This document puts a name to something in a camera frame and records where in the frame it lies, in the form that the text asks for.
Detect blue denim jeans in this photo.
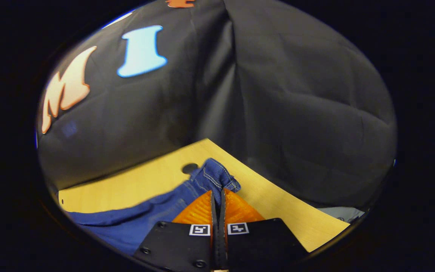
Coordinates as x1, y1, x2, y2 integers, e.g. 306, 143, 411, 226
66, 158, 241, 255

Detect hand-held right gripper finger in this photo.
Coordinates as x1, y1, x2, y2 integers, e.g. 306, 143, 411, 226
219, 189, 309, 272
133, 190, 220, 272

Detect black backdrop cloth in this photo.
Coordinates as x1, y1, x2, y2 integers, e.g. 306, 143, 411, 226
36, 0, 397, 208

